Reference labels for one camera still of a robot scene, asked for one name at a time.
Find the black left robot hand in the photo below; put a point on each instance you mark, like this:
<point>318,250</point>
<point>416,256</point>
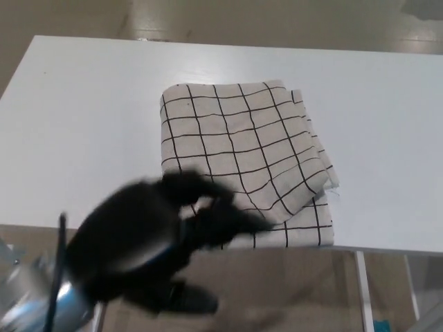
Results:
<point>131,235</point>

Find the white checkered towel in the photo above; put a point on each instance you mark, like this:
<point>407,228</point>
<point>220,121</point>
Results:
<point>249,152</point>

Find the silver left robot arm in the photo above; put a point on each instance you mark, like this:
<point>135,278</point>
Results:
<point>27,301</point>

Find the white table leg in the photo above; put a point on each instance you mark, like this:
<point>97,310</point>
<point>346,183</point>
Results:
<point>413,290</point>
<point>98,320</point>
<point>366,294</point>

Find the grey metal stand leg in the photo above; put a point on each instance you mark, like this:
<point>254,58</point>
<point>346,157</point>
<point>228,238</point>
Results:
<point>10,256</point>

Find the teal floor tape piece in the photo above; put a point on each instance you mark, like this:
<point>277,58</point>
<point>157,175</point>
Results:
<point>382,326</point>

